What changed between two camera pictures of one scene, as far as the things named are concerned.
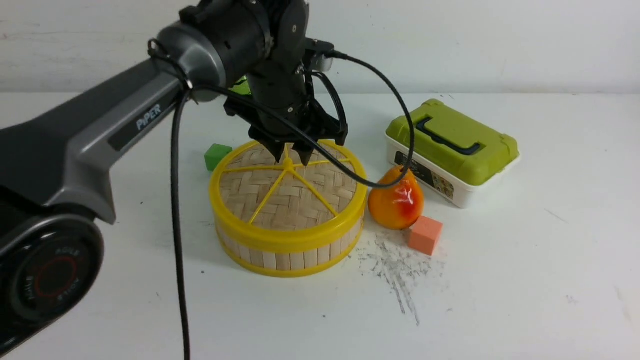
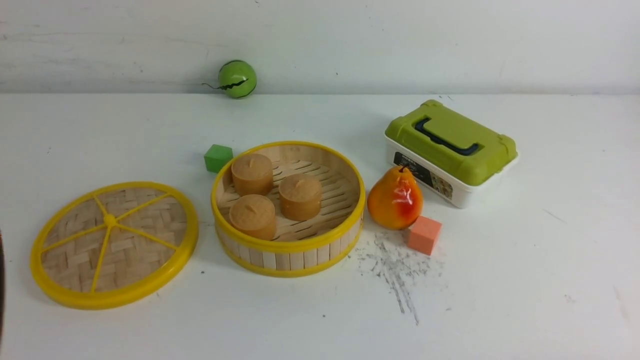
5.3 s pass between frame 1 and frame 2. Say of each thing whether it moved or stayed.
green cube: stayed
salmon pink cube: stayed
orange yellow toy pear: stayed
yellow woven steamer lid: moved
